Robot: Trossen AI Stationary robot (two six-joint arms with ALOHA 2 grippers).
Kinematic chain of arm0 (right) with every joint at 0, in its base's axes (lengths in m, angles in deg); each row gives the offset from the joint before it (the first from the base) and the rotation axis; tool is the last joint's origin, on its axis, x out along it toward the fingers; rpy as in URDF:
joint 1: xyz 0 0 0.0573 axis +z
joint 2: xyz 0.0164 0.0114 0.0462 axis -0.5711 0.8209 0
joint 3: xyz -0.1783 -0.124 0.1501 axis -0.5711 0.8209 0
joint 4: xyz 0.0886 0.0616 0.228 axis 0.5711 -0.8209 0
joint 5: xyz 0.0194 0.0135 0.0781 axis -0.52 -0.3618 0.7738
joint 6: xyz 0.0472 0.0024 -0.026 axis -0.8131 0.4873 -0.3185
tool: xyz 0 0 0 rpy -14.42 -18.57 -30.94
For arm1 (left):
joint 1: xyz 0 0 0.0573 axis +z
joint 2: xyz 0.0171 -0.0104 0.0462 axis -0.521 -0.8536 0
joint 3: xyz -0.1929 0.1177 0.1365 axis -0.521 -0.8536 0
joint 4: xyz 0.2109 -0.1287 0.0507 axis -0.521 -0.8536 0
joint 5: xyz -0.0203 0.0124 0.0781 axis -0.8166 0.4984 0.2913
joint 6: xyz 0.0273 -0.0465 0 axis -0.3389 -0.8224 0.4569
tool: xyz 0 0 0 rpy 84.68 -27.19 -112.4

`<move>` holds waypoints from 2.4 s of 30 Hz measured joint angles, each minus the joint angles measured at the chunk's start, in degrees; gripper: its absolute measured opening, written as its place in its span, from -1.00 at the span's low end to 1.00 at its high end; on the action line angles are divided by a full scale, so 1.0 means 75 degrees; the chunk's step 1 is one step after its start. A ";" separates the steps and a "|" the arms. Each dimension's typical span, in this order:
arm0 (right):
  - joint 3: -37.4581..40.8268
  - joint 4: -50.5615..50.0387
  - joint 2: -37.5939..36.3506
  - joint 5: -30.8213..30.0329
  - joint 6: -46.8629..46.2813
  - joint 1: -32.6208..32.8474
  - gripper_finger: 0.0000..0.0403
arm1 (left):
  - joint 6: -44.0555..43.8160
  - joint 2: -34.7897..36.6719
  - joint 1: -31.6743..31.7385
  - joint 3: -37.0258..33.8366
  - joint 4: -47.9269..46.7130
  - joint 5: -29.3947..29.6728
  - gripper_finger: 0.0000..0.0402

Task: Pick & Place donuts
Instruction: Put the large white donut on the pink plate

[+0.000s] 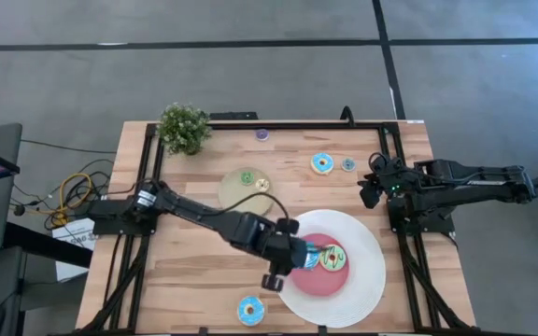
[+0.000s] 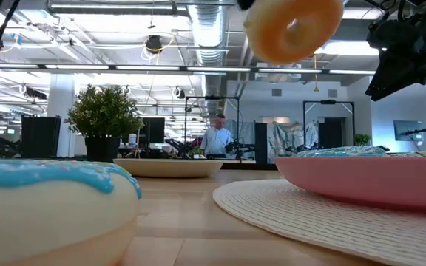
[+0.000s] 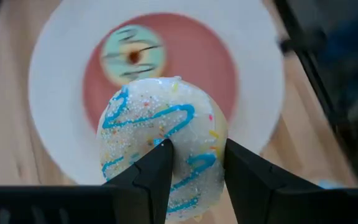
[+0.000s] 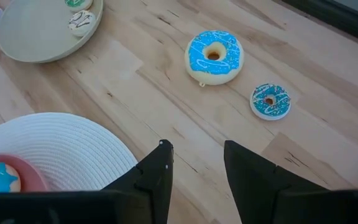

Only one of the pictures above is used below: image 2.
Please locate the black ribbed panel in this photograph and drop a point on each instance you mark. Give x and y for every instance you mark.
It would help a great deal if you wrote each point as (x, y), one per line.
(41, 136)

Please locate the light blue frosted donut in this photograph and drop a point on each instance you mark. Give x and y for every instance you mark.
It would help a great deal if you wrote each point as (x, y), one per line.
(342, 151)

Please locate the black rig frame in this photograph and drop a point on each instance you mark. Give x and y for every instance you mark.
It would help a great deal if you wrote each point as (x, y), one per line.
(213, 98)
(327, 101)

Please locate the grey cloth cover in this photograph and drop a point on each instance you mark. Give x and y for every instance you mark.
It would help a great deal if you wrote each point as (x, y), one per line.
(287, 136)

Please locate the blue frosted sprinkle donut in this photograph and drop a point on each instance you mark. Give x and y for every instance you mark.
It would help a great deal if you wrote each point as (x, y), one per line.
(50, 221)

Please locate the person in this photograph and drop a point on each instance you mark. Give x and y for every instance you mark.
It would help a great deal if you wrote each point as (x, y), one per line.
(216, 142)

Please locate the green potted plant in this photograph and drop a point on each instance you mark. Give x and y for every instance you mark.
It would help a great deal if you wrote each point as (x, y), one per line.
(102, 118)

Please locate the black monitor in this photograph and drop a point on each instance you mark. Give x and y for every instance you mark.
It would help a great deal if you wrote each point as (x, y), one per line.
(154, 130)

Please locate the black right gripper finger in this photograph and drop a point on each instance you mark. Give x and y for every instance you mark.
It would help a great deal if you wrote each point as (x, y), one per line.
(394, 77)

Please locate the silver air duct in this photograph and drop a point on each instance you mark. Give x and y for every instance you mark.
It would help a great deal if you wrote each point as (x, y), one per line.
(207, 22)

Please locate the black aluminium table frame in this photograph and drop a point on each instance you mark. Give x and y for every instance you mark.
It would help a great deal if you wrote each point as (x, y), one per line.
(250, 166)

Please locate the pink round plate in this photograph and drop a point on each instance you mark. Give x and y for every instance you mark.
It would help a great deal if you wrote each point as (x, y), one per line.
(364, 181)

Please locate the grey wall monitor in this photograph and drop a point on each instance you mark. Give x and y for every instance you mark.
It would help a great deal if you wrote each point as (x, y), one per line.
(407, 130)

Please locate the white frosted blue-drizzle donut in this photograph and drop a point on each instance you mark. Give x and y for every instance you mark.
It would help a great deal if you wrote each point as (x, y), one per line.
(268, 40)

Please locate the small green plant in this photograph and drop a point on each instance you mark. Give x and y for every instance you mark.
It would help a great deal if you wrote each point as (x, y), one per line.
(362, 139)

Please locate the black ceiling device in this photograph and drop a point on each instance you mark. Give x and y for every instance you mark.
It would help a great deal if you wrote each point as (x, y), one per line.
(154, 43)

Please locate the black divider panel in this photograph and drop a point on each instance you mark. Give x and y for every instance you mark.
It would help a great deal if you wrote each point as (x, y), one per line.
(261, 144)

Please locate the white bottle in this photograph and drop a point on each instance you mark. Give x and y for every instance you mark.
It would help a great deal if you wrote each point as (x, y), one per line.
(132, 139)

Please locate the white woven round placemat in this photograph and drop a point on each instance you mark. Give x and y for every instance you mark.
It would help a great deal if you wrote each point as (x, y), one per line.
(309, 221)

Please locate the long ceiling light strip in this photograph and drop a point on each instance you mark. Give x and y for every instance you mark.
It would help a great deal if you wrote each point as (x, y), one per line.
(146, 67)

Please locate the beige round plate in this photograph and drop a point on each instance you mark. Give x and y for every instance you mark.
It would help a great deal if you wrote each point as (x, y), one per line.
(168, 168)

